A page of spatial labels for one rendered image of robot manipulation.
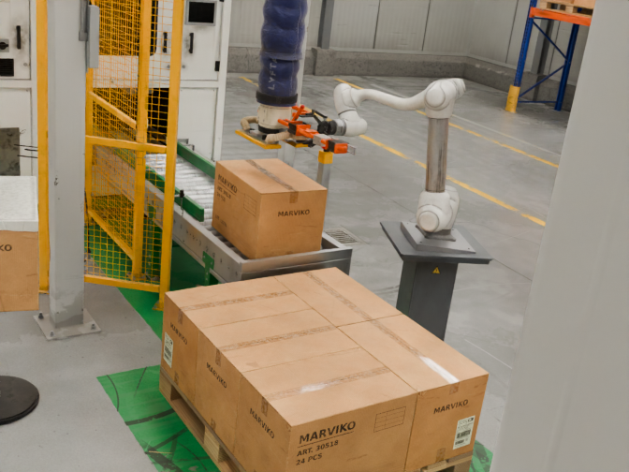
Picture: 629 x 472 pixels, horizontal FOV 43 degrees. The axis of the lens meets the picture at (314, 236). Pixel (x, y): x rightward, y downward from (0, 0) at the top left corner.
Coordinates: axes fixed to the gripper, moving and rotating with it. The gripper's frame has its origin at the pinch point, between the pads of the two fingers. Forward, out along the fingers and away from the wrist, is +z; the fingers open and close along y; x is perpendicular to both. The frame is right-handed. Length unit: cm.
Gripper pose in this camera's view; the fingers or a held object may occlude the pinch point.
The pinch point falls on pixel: (300, 128)
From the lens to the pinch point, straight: 414.3
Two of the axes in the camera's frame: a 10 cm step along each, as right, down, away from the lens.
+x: -5.5, -3.5, 7.6
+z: -8.3, 1.1, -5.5
